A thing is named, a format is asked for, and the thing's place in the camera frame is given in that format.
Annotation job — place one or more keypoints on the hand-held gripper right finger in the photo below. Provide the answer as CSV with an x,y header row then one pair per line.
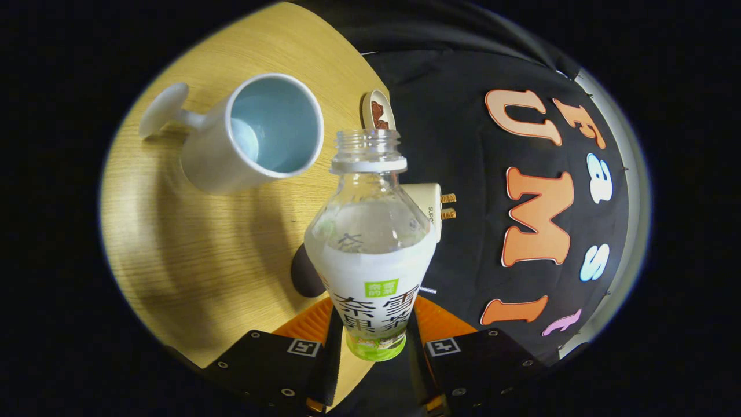
x,y
419,370

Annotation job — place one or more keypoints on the black backdrop cloth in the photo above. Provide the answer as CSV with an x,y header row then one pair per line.
x,y
463,174

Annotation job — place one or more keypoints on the white striped straw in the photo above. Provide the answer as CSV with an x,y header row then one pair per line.
x,y
428,289

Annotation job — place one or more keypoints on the white plug adapter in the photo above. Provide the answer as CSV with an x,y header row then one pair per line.
x,y
428,200

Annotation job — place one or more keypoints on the small dish with brown food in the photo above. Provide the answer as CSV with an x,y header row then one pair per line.
x,y
379,113

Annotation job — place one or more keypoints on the clear juice bottle white label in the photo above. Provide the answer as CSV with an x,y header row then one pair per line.
x,y
370,272

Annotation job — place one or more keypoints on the white cup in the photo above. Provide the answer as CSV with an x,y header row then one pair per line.
x,y
208,156

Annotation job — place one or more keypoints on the dark brown round coaster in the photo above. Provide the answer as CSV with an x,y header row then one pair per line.
x,y
304,275

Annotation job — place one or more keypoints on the wooden table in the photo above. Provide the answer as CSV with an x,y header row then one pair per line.
x,y
202,249

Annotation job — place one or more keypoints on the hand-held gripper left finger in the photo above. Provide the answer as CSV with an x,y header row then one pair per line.
x,y
330,370

